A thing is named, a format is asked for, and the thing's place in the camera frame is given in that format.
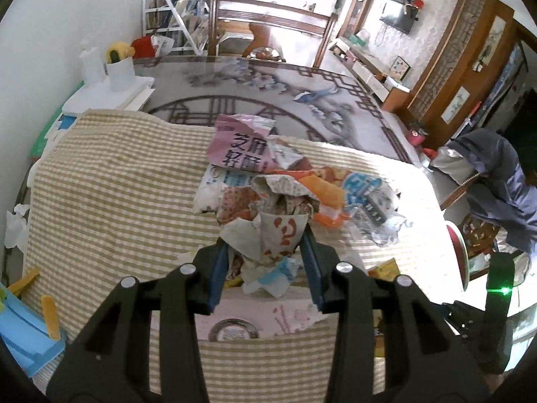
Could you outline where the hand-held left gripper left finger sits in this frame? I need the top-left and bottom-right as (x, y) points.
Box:
(46, 238), (231, 403)

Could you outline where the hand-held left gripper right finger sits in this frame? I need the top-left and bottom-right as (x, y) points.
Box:
(299, 229), (491, 403)

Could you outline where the yellow snack packet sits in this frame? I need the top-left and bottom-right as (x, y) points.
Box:
(368, 258), (402, 280)

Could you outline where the stack of white books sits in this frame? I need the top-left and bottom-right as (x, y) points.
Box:
(63, 78), (155, 115)

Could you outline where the white crumpled tissue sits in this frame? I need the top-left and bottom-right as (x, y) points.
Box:
(3, 203), (31, 249)

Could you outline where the pink printed wrapper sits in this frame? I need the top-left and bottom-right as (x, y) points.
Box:
(207, 113), (278, 174)

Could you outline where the orange-brown object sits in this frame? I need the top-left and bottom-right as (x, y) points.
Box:
(247, 21), (287, 59)

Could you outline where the wooden chair white cushion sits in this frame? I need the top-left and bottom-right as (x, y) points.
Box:
(427, 146), (481, 211)

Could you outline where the white blue flat wrapper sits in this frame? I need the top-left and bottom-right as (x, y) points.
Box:
(194, 164), (253, 215)

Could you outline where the dark blue jacket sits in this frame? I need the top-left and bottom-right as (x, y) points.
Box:
(447, 129), (537, 257)

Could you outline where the white pink printed bag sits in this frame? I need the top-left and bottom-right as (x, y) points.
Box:
(195, 289), (338, 342)

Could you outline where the red bag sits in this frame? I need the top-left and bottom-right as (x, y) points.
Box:
(131, 36), (159, 58)

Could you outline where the white plastic container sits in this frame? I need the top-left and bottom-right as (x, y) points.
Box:
(103, 55), (136, 92)

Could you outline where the white metal rack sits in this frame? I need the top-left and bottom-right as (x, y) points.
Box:
(142, 0), (210, 56)

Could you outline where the crumpled patterned paper wrapper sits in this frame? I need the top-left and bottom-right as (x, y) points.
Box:
(251, 173), (320, 220)

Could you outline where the yellow plush toy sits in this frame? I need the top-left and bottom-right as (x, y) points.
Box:
(105, 41), (136, 64)

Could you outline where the yellow plastic clip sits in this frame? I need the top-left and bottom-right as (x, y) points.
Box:
(7, 268), (41, 295)
(40, 295), (62, 341)

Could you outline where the crumpled grey paper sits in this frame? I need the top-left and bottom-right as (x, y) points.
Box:
(220, 217), (264, 261)

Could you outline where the beige checked table mat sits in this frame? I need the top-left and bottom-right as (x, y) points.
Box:
(21, 109), (466, 395)

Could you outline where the grey printed tablecloth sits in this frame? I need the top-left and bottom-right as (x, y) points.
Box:
(133, 55), (416, 164)

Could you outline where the small framed picture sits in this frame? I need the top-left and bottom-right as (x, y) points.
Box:
(390, 56), (410, 83)

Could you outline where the blue and white wrapper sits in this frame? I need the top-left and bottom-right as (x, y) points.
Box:
(342, 174), (397, 219)

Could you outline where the white low cabinet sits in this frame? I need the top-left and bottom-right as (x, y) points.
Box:
(333, 37), (412, 112)

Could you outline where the orange snack wrapper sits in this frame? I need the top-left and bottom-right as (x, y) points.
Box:
(268, 167), (351, 230)

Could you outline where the brown wooden partition screen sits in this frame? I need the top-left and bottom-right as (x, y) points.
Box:
(405, 0), (519, 145)

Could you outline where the red basin green rim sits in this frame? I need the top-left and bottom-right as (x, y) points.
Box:
(445, 222), (470, 291)

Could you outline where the white paper cup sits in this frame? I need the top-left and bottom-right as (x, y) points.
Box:
(259, 212), (310, 258)

